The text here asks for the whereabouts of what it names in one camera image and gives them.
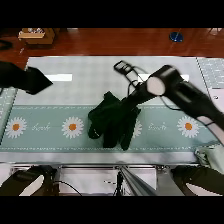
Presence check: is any silver frame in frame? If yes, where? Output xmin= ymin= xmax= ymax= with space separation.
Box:
xmin=0 ymin=161 xmax=224 ymax=197

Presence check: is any pale green garment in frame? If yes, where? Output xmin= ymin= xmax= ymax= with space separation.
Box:
xmin=194 ymin=141 xmax=224 ymax=176

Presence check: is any black cable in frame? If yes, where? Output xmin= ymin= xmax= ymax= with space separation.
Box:
xmin=53 ymin=179 xmax=83 ymax=197

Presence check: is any blue round object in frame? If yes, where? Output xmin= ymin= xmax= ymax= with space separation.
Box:
xmin=168 ymin=31 xmax=184 ymax=43

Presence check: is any wooden box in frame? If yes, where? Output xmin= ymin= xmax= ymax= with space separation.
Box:
xmin=17 ymin=28 xmax=56 ymax=46

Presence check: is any dark green garment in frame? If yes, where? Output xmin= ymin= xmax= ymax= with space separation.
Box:
xmin=87 ymin=91 xmax=143 ymax=152

